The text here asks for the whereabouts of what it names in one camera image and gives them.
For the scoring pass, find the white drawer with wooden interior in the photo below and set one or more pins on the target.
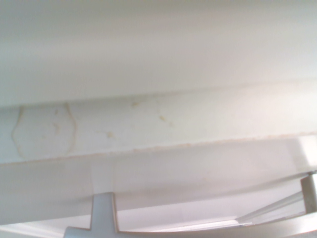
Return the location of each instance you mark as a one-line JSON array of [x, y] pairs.
[[173, 163]]

